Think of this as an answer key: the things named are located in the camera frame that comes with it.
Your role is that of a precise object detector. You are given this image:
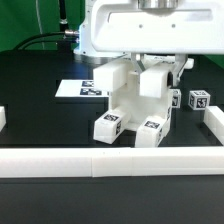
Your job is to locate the black pole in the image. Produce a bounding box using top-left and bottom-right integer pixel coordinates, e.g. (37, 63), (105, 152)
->
(58, 0), (68, 32)

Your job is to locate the white fence bar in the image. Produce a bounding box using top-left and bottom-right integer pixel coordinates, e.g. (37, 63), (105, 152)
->
(0, 147), (224, 178)
(204, 106), (224, 146)

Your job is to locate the white chair seat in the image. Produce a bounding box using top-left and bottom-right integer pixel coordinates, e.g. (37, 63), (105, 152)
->
(108, 86), (173, 132)

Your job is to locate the black cable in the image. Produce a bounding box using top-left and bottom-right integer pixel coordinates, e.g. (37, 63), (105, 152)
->
(13, 29), (81, 51)

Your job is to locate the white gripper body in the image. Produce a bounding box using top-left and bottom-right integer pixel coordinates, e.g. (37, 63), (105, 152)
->
(91, 0), (224, 54)

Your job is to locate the white right fence bar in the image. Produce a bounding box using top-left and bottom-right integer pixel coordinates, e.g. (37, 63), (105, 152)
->
(204, 106), (224, 146)

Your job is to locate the white base tag plate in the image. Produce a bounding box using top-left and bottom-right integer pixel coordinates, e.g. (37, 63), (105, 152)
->
(55, 79), (108, 98)

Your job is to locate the white front fence bar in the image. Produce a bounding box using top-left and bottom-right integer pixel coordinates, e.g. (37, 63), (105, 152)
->
(0, 147), (224, 178)

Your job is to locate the white chair back frame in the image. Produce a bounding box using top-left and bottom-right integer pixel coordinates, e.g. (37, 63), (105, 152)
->
(92, 55), (195, 99)

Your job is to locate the white left fence piece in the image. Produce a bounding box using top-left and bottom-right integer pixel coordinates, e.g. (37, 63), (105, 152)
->
(0, 106), (6, 132)

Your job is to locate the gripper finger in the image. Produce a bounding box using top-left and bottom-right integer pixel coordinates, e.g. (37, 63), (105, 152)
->
(131, 53), (146, 74)
(172, 54), (188, 85)

